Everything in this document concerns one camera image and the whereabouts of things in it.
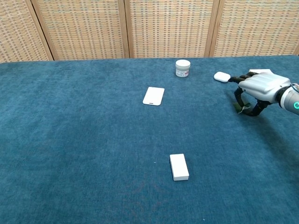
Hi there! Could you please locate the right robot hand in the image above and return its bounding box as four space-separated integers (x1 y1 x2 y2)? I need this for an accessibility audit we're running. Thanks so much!
228 71 292 117

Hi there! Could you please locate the white square box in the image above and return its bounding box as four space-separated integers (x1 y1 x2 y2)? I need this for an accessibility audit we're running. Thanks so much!
249 69 273 75

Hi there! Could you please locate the white earbuds case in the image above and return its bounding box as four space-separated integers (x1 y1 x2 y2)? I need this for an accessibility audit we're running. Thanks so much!
214 71 231 83

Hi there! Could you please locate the white round jar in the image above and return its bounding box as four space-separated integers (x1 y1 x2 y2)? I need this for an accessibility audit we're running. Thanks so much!
175 59 191 78

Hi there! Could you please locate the white flat card holder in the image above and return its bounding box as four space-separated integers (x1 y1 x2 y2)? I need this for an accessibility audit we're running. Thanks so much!
142 86 165 106

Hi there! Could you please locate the small white rectangular block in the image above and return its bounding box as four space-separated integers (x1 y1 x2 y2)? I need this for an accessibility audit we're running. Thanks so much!
169 153 190 182

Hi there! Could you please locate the woven bamboo folding screen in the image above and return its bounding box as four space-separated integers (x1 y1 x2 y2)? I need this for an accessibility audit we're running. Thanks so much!
0 0 299 63

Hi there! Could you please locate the blue carpet table cover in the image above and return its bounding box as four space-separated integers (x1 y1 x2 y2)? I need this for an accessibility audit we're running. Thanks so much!
0 55 299 224

